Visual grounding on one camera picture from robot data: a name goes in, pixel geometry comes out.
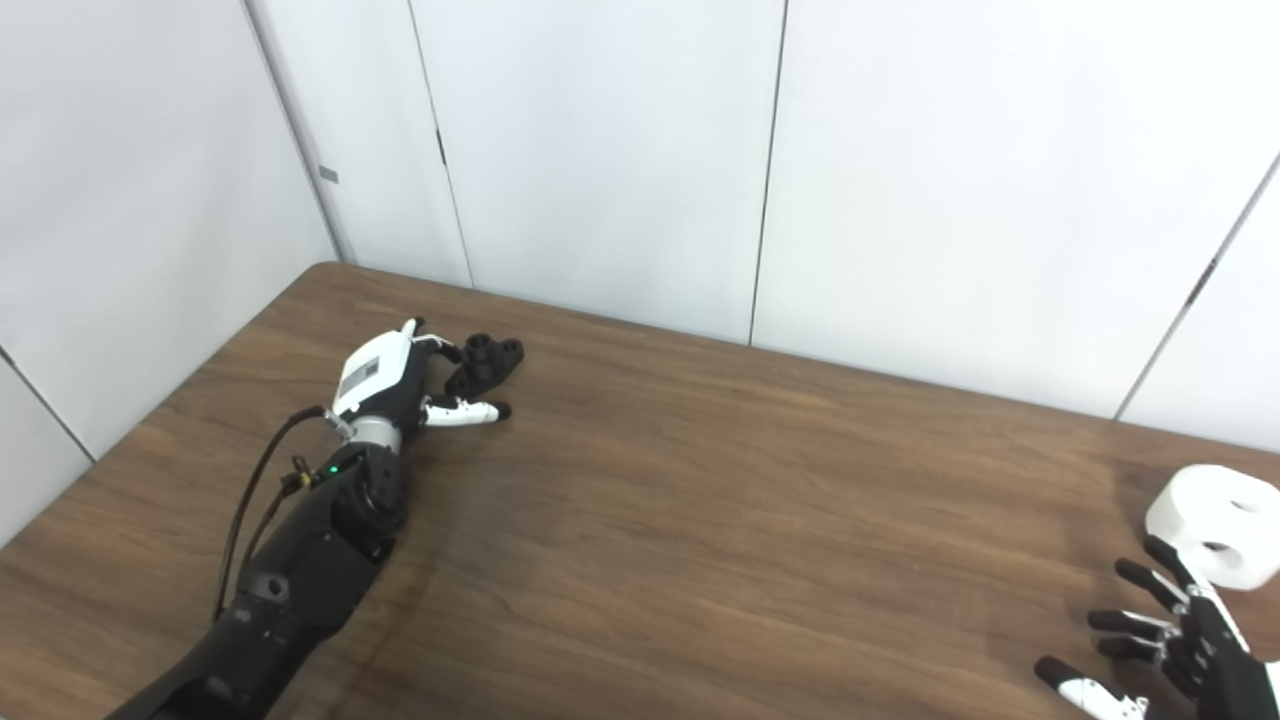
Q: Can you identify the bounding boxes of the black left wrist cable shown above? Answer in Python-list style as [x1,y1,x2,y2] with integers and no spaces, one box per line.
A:
[212,405,351,621]

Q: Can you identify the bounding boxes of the thin left wire yellow connector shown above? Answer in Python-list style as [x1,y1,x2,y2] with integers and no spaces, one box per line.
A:
[245,455,321,561]

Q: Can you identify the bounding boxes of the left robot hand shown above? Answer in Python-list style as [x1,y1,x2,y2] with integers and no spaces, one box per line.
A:
[330,318,512,431]

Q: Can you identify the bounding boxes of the round white plastic piece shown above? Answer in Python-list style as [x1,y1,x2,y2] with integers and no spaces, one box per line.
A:
[1145,464,1280,591]

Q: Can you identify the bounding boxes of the black plastic holder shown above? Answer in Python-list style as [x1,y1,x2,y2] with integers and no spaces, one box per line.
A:
[444,333,525,399]

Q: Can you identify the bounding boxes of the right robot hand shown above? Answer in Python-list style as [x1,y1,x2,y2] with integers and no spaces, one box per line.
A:
[1034,535,1280,720]

